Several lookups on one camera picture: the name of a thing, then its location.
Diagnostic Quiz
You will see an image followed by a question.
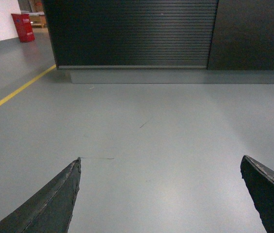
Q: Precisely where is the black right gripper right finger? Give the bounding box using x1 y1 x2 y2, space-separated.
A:
240 155 274 233

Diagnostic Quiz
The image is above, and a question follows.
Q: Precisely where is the wooden bed frame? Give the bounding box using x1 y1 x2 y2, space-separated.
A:
21 10 47 28

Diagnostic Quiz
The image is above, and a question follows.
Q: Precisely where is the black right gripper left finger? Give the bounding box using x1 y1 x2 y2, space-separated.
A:
0 158 81 233

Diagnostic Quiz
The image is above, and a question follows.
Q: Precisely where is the red fire extinguisher cabinet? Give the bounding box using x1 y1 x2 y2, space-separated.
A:
11 14 35 43

